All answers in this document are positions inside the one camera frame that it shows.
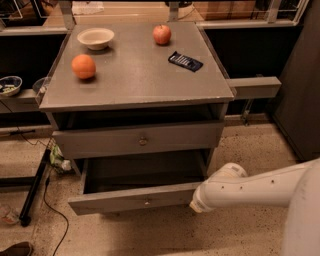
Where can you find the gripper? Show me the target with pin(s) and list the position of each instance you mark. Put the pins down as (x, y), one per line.
(202, 199)

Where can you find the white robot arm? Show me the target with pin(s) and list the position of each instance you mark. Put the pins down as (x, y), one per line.
(295, 187)

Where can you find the green white plastic bag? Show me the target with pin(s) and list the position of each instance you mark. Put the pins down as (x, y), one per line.
(57, 160)

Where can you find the clear plastic container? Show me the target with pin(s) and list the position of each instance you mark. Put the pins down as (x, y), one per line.
(40, 86)

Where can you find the red apple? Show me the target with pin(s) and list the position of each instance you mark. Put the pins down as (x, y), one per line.
(161, 34)

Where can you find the grey side shelf bar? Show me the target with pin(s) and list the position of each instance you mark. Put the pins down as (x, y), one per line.
(255, 87)

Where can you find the black metal stand leg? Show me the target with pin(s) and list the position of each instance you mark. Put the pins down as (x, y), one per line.
(24, 217)

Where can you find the white empty bowl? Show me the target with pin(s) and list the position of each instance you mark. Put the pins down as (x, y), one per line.
(95, 38)

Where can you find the grey drawer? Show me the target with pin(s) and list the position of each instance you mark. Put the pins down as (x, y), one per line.
(114, 141)
(142, 181)

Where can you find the dark blue snack packet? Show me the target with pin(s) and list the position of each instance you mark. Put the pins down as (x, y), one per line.
(185, 62)

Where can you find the blue patterned bowl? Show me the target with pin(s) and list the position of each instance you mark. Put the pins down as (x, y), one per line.
(10, 85)

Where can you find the grey top drawer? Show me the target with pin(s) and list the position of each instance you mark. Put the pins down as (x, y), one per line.
(114, 141)

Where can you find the grey wooden drawer cabinet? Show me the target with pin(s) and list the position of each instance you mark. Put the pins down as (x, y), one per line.
(135, 84)

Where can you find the brown shoe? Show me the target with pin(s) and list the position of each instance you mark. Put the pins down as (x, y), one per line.
(19, 249)

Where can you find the orange fruit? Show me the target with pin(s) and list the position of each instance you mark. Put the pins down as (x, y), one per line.
(83, 66)

